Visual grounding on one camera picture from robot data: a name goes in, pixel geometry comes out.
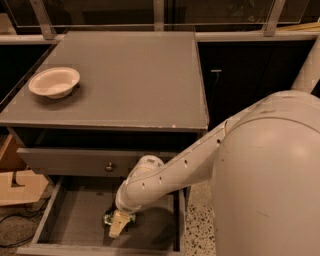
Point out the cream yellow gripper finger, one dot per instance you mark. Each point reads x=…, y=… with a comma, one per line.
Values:
x=119, y=221

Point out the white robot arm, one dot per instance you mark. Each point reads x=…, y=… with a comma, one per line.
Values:
x=264, y=165

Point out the open grey middle drawer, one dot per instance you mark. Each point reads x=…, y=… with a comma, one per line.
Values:
x=72, y=224

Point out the round metal drawer knob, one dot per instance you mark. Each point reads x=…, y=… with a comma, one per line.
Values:
x=109, y=167

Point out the grey top drawer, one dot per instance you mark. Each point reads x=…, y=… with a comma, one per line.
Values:
x=85, y=162

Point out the grey drawer cabinet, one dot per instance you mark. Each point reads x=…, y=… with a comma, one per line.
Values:
x=138, y=91

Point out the light wooden block structure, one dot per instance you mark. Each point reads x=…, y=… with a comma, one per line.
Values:
x=18, y=183

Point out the metal glass railing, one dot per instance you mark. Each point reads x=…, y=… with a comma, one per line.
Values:
x=46, y=21

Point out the dark cabinet with handle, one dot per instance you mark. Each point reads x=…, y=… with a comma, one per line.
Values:
x=238, y=74

